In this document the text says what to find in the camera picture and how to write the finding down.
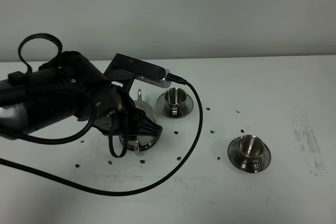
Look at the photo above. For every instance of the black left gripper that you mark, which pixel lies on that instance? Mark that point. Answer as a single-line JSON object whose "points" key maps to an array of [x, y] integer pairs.
{"points": [[108, 108]]}

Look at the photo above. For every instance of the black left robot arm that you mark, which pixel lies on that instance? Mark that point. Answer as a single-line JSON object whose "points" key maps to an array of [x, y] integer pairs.
{"points": [[69, 85]]}

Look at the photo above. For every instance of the stainless steel teapot saucer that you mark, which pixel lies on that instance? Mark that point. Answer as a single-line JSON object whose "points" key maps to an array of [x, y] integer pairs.
{"points": [[145, 143]]}

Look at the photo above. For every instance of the far stainless steel teacup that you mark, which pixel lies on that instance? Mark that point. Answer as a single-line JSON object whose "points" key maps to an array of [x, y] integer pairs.
{"points": [[175, 99]]}

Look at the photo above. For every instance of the stainless steel teacup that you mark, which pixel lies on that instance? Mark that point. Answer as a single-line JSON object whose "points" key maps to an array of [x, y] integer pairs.
{"points": [[175, 99], [251, 148]]}

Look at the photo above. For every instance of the far stainless steel saucer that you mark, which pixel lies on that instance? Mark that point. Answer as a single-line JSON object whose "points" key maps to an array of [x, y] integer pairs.
{"points": [[160, 105]]}

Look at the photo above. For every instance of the near stainless steel saucer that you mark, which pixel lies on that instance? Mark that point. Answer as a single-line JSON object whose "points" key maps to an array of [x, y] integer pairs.
{"points": [[243, 164]]}

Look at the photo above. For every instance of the near stainless steel teacup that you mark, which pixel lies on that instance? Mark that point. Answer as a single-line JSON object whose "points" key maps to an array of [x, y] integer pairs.
{"points": [[251, 148]]}

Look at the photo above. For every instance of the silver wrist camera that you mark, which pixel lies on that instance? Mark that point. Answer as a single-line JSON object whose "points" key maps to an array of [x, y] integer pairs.
{"points": [[162, 83]]}

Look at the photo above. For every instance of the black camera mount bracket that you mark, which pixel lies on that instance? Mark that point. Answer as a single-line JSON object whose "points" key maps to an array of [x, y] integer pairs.
{"points": [[122, 69]]}

